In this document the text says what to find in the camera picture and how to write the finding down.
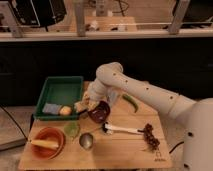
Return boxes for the dark red grapes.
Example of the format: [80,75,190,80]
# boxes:
[144,124,160,150]

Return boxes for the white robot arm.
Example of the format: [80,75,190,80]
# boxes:
[87,62,213,171]

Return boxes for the wooden board eraser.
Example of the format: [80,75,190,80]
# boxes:
[74,101,88,114]

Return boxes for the white handled brush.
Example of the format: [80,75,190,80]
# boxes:
[102,123,143,134]

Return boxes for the metal spoon ladle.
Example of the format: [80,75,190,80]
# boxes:
[79,128,101,150]

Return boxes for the blue sponge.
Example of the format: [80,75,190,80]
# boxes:
[42,103,62,115]

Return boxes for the black monitor box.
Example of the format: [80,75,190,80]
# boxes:
[12,0,67,27]

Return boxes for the black floor cable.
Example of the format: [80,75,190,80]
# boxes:
[169,141,185,155]

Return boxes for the green lettuce leaf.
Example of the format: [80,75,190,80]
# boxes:
[64,121,80,139]

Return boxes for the grey cloth piece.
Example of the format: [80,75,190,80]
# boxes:
[107,90,119,107]

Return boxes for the purple bowl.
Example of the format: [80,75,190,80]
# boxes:
[88,101,110,123]

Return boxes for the orange bowl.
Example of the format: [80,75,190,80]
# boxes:
[30,127,65,160]

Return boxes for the grey floor plate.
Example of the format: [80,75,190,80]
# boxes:
[0,106,27,152]

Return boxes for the green plastic tray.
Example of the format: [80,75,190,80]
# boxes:
[34,76,84,121]

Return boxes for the yellow orange fruit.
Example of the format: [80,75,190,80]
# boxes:
[59,106,72,116]

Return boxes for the green chili pepper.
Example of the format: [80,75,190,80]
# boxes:
[122,94,138,113]

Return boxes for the yellow corn cob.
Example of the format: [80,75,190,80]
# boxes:
[30,140,59,149]

